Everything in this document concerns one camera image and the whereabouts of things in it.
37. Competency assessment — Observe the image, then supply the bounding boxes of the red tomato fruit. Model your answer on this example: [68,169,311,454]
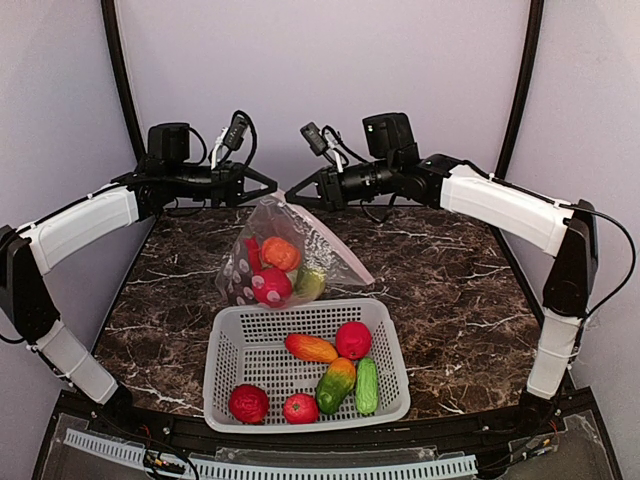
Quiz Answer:
[283,393,319,424]

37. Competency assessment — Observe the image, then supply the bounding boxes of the green bitter gourd toy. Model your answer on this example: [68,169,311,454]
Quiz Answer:
[355,357,379,415]

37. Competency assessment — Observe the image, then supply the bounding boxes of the left black frame post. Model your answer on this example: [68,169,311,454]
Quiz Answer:
[100,0,146,161]

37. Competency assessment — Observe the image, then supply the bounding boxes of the red wrinkled fruit front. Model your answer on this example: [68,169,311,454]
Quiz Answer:
[229,384,269,424]

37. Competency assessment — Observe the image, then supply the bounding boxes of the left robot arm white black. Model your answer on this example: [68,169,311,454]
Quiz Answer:
[1,111,277,407]

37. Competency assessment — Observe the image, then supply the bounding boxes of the right black frame post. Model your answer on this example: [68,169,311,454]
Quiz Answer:
[495,0,545,179]

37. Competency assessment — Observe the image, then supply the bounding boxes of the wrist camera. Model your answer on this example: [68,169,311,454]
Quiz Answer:
[210,114,249,170]
[300,122,349,173]

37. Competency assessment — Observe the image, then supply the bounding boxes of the orange yellow mango toy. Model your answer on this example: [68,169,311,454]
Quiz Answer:
[285,334,338,364]

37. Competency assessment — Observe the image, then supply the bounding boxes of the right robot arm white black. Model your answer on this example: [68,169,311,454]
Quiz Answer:
[285,112,598,400]

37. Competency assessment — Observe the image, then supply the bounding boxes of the electronics board wires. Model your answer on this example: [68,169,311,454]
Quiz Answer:
[134,424,201,480]
[509,419,566,464]

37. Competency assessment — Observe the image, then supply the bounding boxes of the clear zip top bag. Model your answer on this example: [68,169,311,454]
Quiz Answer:
[215,191,374,309]

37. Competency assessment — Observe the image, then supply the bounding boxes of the yellow lemon toy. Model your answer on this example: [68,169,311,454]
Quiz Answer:
[294,266,326,301]

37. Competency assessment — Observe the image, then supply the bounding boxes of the black frame post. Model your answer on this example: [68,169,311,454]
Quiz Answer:
[100,0,146,161]
[495,0,545,179]

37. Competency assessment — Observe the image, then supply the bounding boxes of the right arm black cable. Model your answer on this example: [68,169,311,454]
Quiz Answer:
[569,204,636,321]

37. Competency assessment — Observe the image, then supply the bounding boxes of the left electronics board wires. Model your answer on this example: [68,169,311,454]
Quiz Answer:
[134,424,201,480]

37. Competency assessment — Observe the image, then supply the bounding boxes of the orange pumpkin toy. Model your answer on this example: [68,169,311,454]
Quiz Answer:
[261,237,302,272]

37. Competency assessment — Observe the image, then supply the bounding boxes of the white slotted cable duct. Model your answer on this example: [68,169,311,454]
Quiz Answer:
[63,428,478,479]

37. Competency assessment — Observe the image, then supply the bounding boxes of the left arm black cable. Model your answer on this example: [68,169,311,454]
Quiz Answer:
[187,109,259,169]

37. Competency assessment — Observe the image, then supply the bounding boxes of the red chili pepper toy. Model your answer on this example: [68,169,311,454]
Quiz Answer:
[245,237,263,274]

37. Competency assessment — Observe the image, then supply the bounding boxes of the green orange mango toy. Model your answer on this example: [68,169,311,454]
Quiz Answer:
[315,357,356,415]

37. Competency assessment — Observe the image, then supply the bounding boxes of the right electronics board wires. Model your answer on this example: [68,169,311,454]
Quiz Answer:
[509,419,566,464]

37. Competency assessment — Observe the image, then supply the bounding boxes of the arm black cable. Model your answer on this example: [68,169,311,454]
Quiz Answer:
[187,109,259,169]
[569,204,636,321]

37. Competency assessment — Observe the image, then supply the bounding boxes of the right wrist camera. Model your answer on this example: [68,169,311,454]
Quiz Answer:
[300,122,349,173]

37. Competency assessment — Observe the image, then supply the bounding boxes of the black front rail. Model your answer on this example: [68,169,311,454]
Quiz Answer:
[54,387,615,472]

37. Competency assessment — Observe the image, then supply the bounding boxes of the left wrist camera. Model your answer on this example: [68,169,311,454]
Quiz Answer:
[210,114,249,170]

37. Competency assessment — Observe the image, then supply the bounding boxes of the red wrinkled fruit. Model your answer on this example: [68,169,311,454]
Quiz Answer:
[229,384,269,424]
[335,321,372,360]
[251,268,293,308]

